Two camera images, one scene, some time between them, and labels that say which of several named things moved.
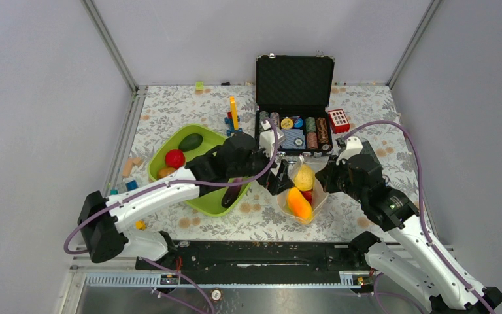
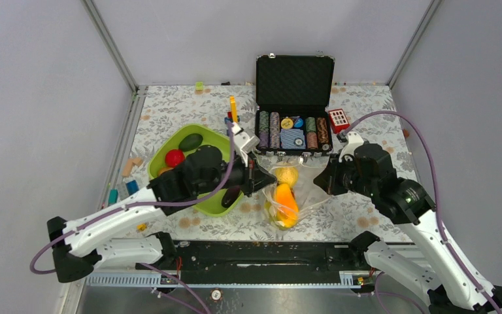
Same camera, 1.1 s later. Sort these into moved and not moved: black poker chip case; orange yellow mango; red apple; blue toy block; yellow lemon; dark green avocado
Moved: yellow lemon; orange yellow mango
Not moved: black poker chip case; blue toy block; dark green avocado; red apple
